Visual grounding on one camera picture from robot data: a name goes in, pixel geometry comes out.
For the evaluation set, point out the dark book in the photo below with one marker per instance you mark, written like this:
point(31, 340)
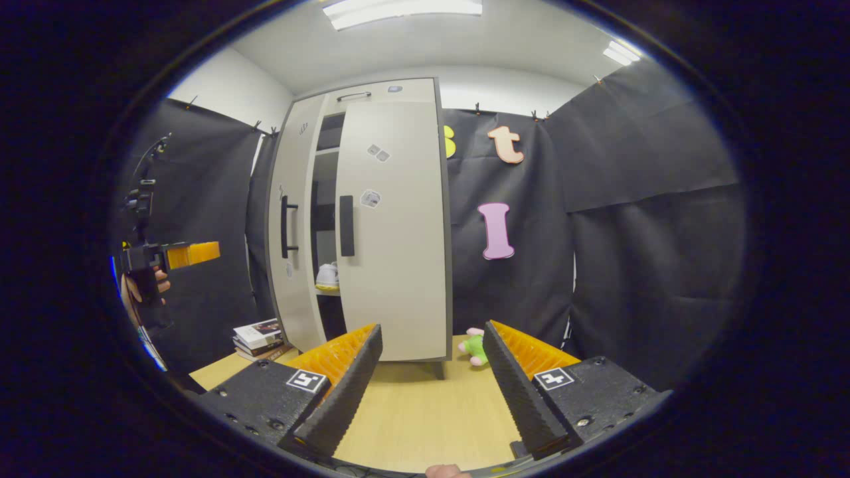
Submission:
point(262, 348)

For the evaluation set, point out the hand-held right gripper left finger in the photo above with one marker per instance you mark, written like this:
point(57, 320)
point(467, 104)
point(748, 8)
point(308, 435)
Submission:
point(352, 392)

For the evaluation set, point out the large ceiling light panel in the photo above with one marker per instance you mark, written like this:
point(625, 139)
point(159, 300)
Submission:
point(405, 12)

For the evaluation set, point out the white cabinet door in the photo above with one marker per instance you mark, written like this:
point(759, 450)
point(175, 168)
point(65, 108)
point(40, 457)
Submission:
point(398, 265)
point(297, 166)

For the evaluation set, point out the black backdrop cloth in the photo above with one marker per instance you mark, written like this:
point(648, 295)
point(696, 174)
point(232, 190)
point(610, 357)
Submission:
point(651, 265)
point(206, 199)

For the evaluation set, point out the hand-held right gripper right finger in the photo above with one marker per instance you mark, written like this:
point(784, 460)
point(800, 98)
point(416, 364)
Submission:
point(514, 392)

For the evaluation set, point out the green and pink plush toy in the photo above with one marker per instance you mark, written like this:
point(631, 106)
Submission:
point(473, 346)

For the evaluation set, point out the white shoe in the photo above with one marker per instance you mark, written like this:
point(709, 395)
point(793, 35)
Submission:
point(327, 275)

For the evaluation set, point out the small ceiling light panel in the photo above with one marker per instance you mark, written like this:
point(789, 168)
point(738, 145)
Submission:
point(622, 53)

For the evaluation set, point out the white cabinet drawer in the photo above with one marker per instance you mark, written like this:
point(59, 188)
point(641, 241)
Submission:
point(398, 89)

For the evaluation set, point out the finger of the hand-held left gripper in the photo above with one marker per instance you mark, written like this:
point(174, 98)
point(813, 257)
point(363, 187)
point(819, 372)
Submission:
point(196, 255)

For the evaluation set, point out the white shoe cabinet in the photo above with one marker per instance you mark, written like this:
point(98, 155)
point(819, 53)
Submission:
point(324, 172)

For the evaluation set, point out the white cover book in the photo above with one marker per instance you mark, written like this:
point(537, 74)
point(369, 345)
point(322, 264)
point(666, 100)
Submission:
point(259, 330)

